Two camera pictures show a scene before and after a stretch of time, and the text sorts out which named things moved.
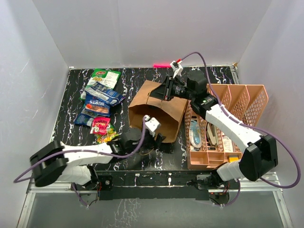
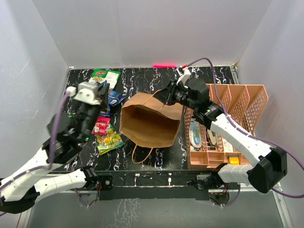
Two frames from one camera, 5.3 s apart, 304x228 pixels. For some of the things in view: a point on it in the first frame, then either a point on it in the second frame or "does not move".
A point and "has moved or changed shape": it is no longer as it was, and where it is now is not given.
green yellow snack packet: (110, 134) does not move
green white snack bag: (108, 78) does not move
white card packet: (227, 144) does not move
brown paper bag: (168, 112) has moved or changed shape
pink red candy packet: (99, 125) does not move
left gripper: (153, 143) -> (104, 96)
